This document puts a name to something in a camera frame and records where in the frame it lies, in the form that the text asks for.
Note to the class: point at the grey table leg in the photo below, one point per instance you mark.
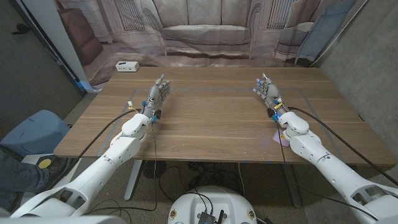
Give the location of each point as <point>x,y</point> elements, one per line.
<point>292,186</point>

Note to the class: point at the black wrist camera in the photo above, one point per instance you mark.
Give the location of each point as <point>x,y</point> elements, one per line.
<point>270,112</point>
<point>158,114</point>

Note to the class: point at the purple sticker with yellow dot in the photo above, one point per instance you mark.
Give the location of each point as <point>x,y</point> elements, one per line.
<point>276,137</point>

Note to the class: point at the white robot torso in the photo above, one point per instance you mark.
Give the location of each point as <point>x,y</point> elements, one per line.
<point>217,199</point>

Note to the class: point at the printed sofa room backdrop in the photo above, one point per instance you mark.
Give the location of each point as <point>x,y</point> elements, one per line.
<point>205,31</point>

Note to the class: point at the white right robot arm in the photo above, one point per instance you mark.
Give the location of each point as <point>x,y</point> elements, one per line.
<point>335,174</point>

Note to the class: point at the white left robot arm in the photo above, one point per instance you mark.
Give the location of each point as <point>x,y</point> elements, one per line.
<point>93,174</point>

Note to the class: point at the blue padded chair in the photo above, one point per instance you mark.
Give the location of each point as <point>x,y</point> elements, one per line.
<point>34,133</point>

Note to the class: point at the black yellow foot pedal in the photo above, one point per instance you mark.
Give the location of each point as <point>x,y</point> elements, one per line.
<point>45,163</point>

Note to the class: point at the round black floor fan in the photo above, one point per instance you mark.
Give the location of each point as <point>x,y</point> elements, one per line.
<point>160,169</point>

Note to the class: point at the white table leg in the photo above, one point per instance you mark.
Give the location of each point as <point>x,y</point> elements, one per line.
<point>133,180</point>

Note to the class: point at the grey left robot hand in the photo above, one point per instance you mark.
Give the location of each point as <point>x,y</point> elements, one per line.
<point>155,95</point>

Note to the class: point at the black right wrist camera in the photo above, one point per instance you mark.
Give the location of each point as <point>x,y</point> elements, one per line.
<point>270,112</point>

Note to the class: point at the black antenna module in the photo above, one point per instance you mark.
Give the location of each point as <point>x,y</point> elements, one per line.
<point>206,217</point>

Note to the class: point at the white power box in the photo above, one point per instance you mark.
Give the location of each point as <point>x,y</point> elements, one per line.
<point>127,66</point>

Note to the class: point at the blue tape strip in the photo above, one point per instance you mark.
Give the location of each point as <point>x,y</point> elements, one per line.
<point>83,85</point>

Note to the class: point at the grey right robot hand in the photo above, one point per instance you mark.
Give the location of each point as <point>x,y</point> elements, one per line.
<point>271,91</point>

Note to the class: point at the person leg in jeans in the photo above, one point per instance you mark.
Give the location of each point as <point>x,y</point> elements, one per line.
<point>18,179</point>

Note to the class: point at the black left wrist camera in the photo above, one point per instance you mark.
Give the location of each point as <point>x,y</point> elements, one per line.
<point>158,114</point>

